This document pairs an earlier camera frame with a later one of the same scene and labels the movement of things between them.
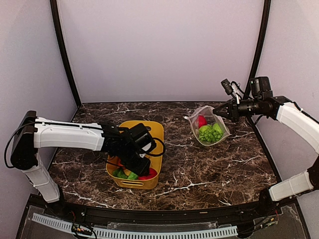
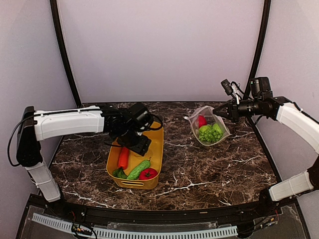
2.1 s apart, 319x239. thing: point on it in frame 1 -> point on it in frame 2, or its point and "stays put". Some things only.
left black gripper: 140,169 -> 140,148
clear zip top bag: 208,128 stays put
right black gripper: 233,108 stays put
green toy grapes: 210,135 stays put
